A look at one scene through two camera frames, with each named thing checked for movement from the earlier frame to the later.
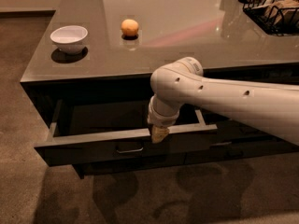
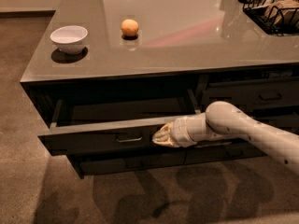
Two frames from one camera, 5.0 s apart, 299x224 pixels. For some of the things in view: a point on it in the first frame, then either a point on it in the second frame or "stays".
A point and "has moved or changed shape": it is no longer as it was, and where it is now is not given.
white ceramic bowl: x=69 y=38 stays
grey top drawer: x=84 y=132 has moved or changed shape
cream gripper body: x=157 y=118 -> x=179 y=131
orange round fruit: x=129 y=27 stays
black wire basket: x=274 y=8 stays
